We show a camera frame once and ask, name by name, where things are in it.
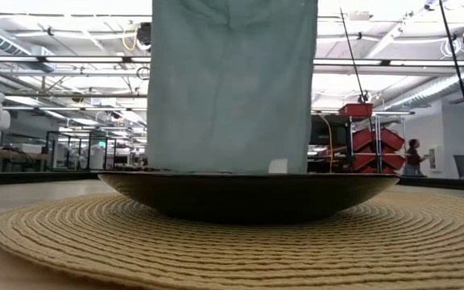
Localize black cell frame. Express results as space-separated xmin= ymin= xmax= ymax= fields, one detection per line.
xmin=45 ymin=130 xmax=117 ymax=171

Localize light blue cloth napkin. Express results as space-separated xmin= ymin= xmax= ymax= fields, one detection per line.
xmin=146 ymin=0 xmax=319 ymax=175

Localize white wall box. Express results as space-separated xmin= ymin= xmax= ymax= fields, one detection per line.
xmin=428 ymin=144 xmax=445 ymax=170

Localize black slanted pole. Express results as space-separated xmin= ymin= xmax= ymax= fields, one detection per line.
xmin=439 ymin=0 xmax=464 ymax=159

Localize person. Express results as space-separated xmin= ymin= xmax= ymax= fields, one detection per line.
xmin=402 ymin=139 xmax=429 ymax=177

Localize thin black hanging cable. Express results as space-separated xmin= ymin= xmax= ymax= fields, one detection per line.
xmin=338 ymin=0 xmax=372 ymax=104

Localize wooden background desk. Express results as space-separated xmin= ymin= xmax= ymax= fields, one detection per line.
xmin=0 ymin=147 xmax=50 ymax=173

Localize patterned ceramic plate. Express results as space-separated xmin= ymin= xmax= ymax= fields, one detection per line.
xmin=97 ymin=171 xmax=400 ymax=226

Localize yellow hanging cable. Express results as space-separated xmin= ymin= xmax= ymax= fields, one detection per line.
xmin=318 ymin=114 xmax=334 ymax=174

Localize black monitor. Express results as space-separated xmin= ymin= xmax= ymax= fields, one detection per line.
xmin=311 ymin=114 xmax=352 ymax=146

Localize flat red storage bin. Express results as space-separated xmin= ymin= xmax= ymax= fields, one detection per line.
xmin=338 ymin=102 xmax=374 ymax=118

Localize metal storage rack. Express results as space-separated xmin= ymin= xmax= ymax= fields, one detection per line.
xmin=348 ymin=114 xmax=410 ymax=175

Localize round woven straw placemat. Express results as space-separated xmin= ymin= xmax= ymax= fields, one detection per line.
xmin=0 ymin=189 xmax=464 ymax=290

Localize tilted red storage bin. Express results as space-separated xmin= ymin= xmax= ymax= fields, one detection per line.
xmin=379 ymin=127 xmax=405 ymax=152
xmin=352 ymin=153 xmax=376 ymax=171
xmin=352 ymin=128 xmax=374 ymax=152
xmin=381 ymin=154 xmax=406 ymax=170

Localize long ceiling light bar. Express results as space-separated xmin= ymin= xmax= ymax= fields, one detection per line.
xmin=0 ymin=55 xmax=464 ymax=68

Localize dark background workbench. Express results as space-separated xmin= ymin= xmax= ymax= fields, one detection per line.
xmin=308 ymin=155 xmax=352 ymax=174

